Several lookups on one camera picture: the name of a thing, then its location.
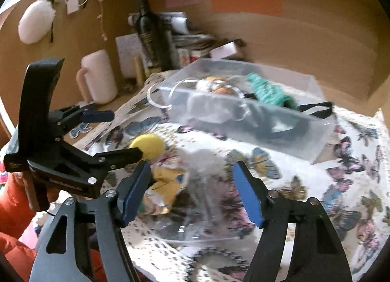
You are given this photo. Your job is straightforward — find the clear plastic storage box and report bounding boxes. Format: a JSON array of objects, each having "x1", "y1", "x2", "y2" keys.
[{"x1": 157, "y1": 58, "x2": 337, "y2": 166}]

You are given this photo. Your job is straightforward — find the small white box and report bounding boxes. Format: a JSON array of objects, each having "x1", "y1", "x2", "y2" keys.
[{"x1": 209, "y1": 40, "x2": 245, "y2": 60}]

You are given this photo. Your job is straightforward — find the butterfly printed cloth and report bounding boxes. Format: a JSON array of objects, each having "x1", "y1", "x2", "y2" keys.
[{"x1": 69, "y1": 70, "x2": 390, "y2": 282}]

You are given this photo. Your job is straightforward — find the dark glass bottle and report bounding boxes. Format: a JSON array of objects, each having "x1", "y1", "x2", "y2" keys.
[{"x1": 135, "y1": 0, "x2": 173, "y2": 71}]

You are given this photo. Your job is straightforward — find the black strap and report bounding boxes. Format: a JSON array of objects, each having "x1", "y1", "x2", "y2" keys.
[{"x1": 297, "y1": 101, "x2": 334, "y2": 120}]

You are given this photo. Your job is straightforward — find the white paper card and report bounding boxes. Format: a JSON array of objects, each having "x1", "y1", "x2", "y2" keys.
[{"x1": 115, "y1": 34, "x2": 144, "y2": 79}]

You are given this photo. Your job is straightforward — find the wooden stick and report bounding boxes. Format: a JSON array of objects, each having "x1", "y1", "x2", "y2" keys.
[{"x1": 134, "y1": 56, "x2": 144, "y2": 85}]

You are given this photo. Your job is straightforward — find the large white fluffy pompom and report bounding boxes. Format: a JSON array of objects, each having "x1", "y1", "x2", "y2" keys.
[{"x1": 18, "y1": 0, "x2": 56, "y2": 45}]

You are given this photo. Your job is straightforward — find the white orange plush toy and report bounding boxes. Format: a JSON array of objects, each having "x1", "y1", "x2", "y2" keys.
[{"x1": 195, "y1": 76, "x2": 242, "y2": 97}]

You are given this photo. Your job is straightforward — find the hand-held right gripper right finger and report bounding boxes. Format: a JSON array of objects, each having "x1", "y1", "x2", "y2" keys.
[{"x1": 233, "y1": 161, "x2": 353, "y2": 282}]

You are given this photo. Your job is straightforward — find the stack of papers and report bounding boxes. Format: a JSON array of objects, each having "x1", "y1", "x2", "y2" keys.
[{"x1": 173, "y1": 33, "x2": 214, "y2": 58}]

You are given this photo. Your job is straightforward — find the dark grey cloth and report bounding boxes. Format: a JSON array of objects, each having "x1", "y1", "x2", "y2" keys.
[{"x1": 186, "y1": 93, "x2": 306, "y2": 149}]

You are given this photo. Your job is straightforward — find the yellow white soft toy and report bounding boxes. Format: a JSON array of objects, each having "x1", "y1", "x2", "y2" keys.
[{"x1": 143, "y1": 160, "x2": 188, "y2": 215}]

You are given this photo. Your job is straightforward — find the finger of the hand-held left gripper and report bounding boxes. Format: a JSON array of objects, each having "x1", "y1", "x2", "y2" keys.
[
  {"x1": 88, "y1": 147, "x2": 143, "y2": 170},
  {"x1": 50, "y1": 103, "x2": 115, "y2": 132}
]

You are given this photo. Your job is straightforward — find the grey fluffy tuft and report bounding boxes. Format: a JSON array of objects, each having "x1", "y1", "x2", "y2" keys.
[{"x1": 179, "y1": 147, "x2": 226, "y2": 219}]

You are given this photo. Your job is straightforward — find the clear plastic lid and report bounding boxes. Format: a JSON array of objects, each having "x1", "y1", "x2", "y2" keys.
[{"x1": 136, "y1": 208, "x2": 260, "y2": 247}]

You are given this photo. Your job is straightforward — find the white ceramic mug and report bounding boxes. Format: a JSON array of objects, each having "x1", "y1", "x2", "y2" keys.
[{"x1": 76, "y1": 50, "x2": 119, "y2": 105}]

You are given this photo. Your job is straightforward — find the teal knitted cloth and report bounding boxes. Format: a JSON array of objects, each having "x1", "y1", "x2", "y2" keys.
[{"x1": 246, "y1": 73, "x2": 295, "y2": 109}]

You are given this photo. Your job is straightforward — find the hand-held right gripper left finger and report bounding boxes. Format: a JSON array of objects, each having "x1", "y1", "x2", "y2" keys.
[{"x1": 29, "y1": 162, "x2": 152, "y2": 282}]

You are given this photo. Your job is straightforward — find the orange paper strip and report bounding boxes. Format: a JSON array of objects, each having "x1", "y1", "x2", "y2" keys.
[{"x1": 211, "y1": 0, "x2": 283, "y2": 16}]

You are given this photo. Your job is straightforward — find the white ribbon loop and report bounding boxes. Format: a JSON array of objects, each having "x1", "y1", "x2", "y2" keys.
[{"x1": 147, "y1": 79, "x2": 196, "y2": 110}]

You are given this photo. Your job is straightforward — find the yellow foam ball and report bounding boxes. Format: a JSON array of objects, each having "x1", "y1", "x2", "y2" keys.
[{"x1": 128, "y1": 134, "x2": 167, "y2": 161}]

